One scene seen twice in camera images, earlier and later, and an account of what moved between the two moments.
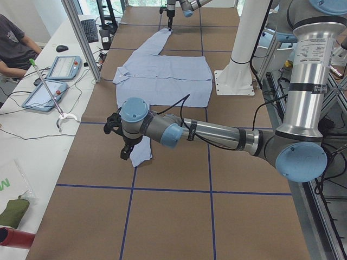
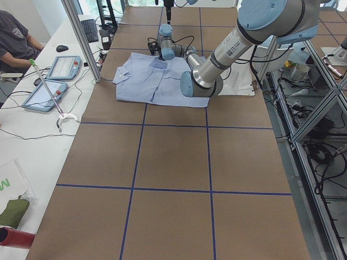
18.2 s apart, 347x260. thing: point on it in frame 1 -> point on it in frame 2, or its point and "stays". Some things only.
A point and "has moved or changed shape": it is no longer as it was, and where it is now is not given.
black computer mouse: [61, 48] stays
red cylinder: [9, 237] stays
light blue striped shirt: [176, 80] has moved or changed shape
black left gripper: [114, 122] -> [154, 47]
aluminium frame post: [74, 15] stays
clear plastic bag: [13, 183] stays
